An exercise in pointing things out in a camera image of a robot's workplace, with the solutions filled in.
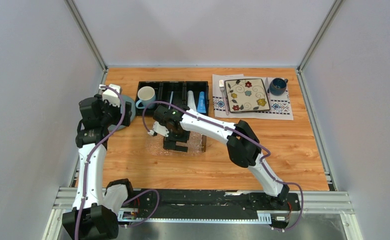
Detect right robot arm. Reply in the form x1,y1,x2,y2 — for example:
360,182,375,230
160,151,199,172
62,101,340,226
147,102,290,210

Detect aluminium frame rail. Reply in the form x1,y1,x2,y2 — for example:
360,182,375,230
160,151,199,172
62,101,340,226
42,187,363,240

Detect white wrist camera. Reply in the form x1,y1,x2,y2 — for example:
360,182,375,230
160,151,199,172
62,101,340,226
148,121,169,137
99,84,122,107

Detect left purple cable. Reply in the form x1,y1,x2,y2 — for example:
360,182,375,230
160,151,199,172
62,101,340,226
74,85,161,240

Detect light blue mug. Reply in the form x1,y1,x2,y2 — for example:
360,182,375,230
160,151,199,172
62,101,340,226
135,86,156,109

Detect grey white toothpaste tube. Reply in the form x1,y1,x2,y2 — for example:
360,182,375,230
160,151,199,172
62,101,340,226
187,90,197,111

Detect clear glass tray wooden handles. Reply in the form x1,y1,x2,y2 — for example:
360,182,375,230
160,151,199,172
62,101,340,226
144,132,203,156

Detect black compartment organizer box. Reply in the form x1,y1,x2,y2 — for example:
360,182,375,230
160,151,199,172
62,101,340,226
137,81,209,115

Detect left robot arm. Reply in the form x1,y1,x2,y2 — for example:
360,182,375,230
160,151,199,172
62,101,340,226
62,94,136,240

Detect dark blue mug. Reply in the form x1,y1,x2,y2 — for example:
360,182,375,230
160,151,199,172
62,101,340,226
269,78,288,96

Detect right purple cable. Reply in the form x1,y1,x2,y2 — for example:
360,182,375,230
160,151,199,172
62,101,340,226
142,100,304,232

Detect grey blue round plate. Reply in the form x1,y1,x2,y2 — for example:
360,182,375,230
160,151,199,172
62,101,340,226
117,94,136,131

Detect pink handled fork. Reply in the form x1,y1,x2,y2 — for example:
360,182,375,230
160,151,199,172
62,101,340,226
219,79,230,116

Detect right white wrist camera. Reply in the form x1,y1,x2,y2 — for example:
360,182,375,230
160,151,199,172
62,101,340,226
148,121,169,137

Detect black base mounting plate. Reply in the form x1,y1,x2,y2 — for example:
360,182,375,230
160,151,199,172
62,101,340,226
118,189,301,229

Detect light blue toothbrush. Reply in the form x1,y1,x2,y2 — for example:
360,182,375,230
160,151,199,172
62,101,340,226
169,91,174,109

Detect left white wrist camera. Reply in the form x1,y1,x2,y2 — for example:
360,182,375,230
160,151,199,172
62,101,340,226
99,84,122,107

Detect knife beside plate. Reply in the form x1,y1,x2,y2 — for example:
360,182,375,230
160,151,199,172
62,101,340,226
264,78,270,98

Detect patterned white placemat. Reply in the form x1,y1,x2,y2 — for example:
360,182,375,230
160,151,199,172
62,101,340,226
212,74,293,120

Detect blue toothpaste tube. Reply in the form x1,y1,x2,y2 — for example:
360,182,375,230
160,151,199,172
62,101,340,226
197,91,207,114

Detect square floral plate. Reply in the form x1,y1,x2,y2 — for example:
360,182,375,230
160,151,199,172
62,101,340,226
224,78,271,113

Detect purple cable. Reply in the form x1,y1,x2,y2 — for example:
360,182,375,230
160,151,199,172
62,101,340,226
142,100,304,232
74,85,161,240

